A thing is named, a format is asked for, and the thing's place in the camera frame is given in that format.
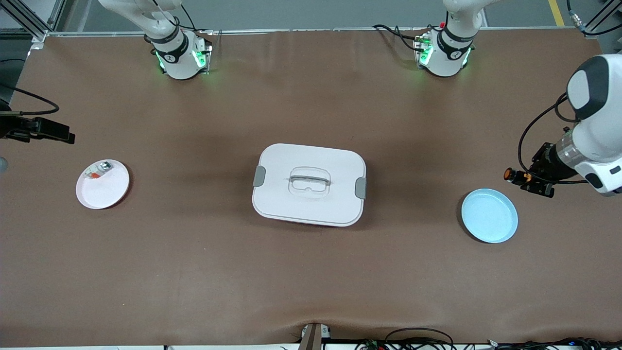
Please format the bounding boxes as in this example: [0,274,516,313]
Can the orange black push-button switch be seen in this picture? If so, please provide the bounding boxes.
[503,167,531,185]

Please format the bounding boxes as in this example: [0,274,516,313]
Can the white lidded box grey clips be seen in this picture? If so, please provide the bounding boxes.
[252,143,367,228]

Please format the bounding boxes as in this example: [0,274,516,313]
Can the light blue round plate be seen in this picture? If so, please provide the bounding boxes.
[461,189,518,244]

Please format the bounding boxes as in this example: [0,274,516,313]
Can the pink round plate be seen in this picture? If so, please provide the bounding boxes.
[75,159,130,210]

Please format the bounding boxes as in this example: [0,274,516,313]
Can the brown table mat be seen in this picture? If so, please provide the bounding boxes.
[0,28,622,347]

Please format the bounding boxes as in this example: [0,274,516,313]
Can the aluminium frame corner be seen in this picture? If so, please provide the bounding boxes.
[0,0,67,43]

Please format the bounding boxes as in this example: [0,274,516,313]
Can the black cable bundle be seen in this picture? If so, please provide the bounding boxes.
[486,337,622,350]

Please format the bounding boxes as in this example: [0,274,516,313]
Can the aluminium frame strut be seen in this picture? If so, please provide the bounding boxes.
[585,0,622,35]

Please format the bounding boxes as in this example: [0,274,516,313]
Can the black right arm base cable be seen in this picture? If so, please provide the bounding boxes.
[180,4,214,35]

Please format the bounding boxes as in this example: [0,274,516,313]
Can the black arm base cable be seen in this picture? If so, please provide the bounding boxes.
[180,4,214,35]
[373,24,421,52]

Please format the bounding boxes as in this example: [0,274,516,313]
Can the black looped cable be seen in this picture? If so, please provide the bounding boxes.
[385,327,456,350]

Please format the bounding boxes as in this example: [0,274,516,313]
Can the black left arm base cable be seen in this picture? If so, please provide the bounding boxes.
[373,24,421,52]

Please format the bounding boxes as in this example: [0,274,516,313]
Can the metal table edge rail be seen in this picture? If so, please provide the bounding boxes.
[44,28,584,37]

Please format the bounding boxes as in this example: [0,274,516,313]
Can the brown upright post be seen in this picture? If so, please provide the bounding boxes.
[298,322,322,350]

